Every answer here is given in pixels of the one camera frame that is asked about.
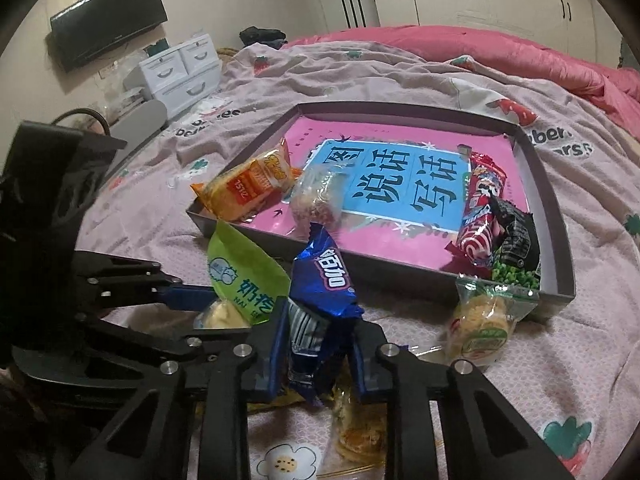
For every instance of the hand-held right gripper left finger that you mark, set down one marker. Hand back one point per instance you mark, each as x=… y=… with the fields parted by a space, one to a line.
x=272 y=360

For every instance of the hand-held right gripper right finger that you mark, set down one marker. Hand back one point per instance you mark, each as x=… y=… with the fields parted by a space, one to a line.
x=365 y=370

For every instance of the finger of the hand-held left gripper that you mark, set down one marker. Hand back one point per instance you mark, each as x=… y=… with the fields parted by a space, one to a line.
x=190 y=300
x=175 y=345

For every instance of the green cake packet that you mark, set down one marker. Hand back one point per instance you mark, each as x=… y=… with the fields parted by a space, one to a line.
x=240 y=280

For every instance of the blue cookie packet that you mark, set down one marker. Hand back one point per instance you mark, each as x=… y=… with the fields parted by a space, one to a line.
x=325 y=290

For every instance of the clear cracker packet green label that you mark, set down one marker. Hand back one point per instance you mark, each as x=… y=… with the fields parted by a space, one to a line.
x=480 y=325

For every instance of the orange snack packet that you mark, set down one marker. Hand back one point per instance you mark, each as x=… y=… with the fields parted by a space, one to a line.
x=250 y=185

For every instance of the clear pink snack packet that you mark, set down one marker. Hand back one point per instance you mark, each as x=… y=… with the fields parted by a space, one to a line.
x=317 y=197

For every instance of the red cartoon snack packet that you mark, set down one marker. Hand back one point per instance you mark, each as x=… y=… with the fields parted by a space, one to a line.
x=480 y=210

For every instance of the black green pea packet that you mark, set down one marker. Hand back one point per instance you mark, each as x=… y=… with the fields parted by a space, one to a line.
x=520 y=240

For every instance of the dark grey shallow box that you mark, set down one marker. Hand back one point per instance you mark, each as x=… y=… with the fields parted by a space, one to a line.
x=550 y=240

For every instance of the clear plastic bag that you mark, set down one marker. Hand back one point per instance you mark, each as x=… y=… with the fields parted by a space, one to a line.
x=120 y=102

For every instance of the white drawer cabinet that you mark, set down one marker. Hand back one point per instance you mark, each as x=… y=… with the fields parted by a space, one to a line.
x=180 y=75

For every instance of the dark green container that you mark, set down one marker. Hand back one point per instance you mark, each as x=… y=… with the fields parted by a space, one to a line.
x=156 y=47

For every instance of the pink book blue label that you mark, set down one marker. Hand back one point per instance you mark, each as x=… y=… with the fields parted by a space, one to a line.
x=390 y=185

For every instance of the brown plush toy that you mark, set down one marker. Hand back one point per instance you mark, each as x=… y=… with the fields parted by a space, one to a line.
x=225 y=53

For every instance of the dark clothes pile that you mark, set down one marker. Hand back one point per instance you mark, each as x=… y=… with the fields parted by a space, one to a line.
x=262 y=35

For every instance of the pink quilt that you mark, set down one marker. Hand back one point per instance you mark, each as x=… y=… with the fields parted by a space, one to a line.
x=500 y=55

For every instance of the black wall television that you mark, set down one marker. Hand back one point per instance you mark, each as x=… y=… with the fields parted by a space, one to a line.
x=107 y=22

